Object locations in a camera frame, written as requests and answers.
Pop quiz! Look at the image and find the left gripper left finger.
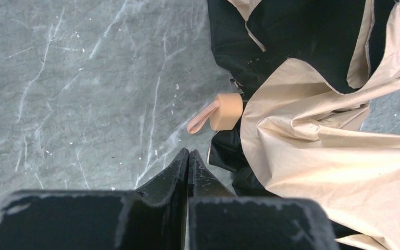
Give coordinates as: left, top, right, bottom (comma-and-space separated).
0, 148, 189, 249

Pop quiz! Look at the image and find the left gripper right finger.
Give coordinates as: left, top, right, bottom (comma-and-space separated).
188, 150, 338, 249

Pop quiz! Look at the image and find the beige folding umbrella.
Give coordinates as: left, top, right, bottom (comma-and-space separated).
187, 1, 400, 249

